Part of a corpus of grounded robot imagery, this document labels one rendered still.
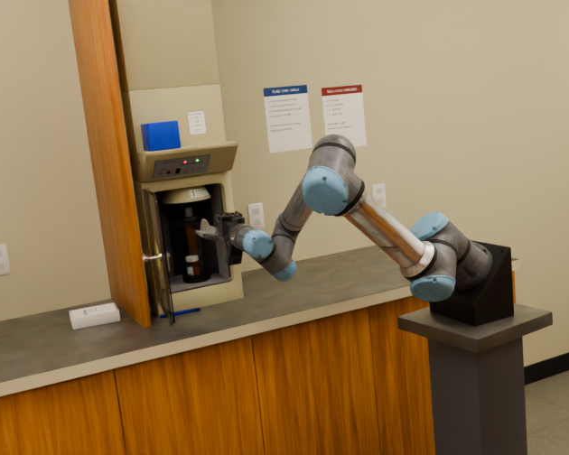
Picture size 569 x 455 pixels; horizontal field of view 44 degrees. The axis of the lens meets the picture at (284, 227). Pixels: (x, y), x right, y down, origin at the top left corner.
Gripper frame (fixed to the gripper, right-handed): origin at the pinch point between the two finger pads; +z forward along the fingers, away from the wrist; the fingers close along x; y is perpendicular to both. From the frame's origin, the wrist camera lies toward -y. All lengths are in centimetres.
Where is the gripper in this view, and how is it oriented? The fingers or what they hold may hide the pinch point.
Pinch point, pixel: (217, 229)
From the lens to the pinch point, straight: 226.7
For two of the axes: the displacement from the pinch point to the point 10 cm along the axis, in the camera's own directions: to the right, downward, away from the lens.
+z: -4.4, -1.9, 8.8
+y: -0.6, -9.7, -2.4
